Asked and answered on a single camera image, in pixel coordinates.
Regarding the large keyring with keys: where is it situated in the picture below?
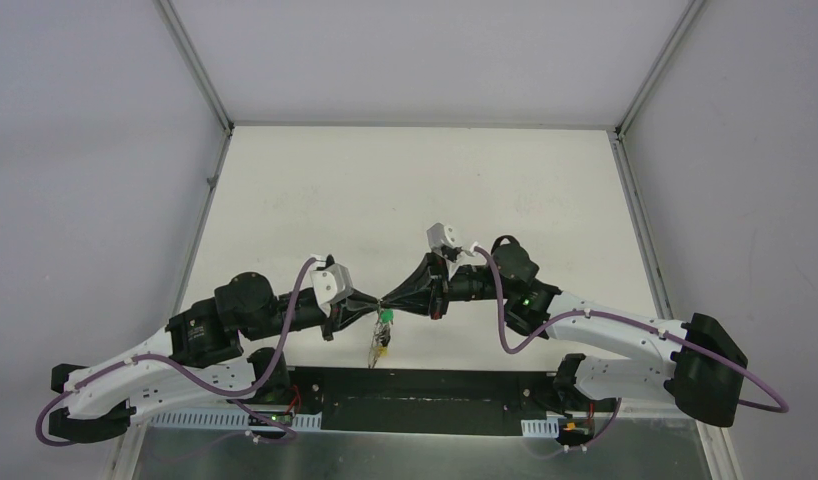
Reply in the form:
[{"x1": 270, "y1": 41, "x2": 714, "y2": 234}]
[{"x1": 367, "y1": 308, "x2": 394, "y2": 369}]

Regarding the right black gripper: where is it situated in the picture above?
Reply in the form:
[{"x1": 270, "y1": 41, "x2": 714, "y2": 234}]
[{"x1": 380, "y1": 250, "x2": 511, "y2": 321}]

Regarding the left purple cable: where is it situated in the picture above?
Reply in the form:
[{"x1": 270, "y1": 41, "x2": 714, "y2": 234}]
[{"x1": 35, "y1": 256, "x2": 320, "y2": 448}]

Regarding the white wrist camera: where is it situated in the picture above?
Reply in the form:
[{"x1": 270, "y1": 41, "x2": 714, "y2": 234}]
[
  {"x1": 309, "y1": 255, "x2": 354, "y2": 311},
  {"x1": 426, "y1": 222, "x2": 476, "y2": 263}
]

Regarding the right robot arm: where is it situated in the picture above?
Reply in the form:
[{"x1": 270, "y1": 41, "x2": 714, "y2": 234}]
[{"x1": 381, "y1": 235, "x2": 748, "y2": 427}]

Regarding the right controller board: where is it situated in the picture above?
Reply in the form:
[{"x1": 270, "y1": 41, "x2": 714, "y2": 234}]
[{"x1": 557, "y1": 419, "x2": 595, "y2": 447}]

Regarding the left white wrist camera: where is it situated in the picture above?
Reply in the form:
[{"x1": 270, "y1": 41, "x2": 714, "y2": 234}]
[{"x1": 309, "y1": 255, "x2": 354, "y2": 311}]

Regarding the aluminium frame rail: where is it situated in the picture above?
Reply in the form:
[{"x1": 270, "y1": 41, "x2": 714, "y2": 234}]
[{"x1": 125, "y1": 362, "x2": 723, "y2": 421}]

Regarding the purple cable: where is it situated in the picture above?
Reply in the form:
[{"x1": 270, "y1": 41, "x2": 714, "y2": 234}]
[
  {"x1": 35, "y1": 256, "x2": 320, "y2": 448},
  {"x1": 472, "y1": 246, "x2": 791, "y2": 452}
]

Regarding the left controller board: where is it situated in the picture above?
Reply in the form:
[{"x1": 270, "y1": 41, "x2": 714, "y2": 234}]
[{"x1": 248, "y1": 411, "x2": 294, "y2": 427}]

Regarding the controller board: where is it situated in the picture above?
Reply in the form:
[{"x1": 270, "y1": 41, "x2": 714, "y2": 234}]
[
  {"x1": 248, "y1": 411, "x2": 294, "y2": 427},
  {"x1": 557, "y1": 419, "x2": 595, "y2": 447}
]

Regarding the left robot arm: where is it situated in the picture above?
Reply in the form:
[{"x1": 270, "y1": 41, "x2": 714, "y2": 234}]
[{"x1": 35, "y1": 265, "x2": 381, "y2": 447}]

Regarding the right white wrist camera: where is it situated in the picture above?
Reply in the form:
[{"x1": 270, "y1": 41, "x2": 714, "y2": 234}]
[{"x1": 426, "y1": 222, "x2": 476, "y2": 263}]

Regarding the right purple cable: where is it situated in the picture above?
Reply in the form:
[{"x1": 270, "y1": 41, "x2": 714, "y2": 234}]
[{"x1": 472, "y1": 246, "x2": 791, "y2": 452}]

